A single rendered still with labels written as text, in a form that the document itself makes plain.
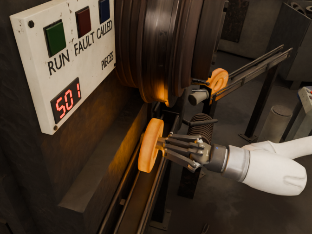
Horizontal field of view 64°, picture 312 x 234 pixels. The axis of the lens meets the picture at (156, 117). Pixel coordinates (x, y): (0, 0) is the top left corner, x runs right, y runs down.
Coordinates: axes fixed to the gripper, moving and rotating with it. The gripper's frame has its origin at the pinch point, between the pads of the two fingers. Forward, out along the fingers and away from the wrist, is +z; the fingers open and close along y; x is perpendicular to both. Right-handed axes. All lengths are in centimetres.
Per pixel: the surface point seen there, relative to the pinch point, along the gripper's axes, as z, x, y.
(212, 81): -15, -9, 61
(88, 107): 13.0, 16.0, -11.5
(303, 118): -72, -31, 83
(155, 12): 3.1, 35.1, -0.5
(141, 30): 5.1, 31.7, -2.5
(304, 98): -69, -21, 89
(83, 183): 10.4, 2.5, -21.0
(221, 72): -18, -6, 65
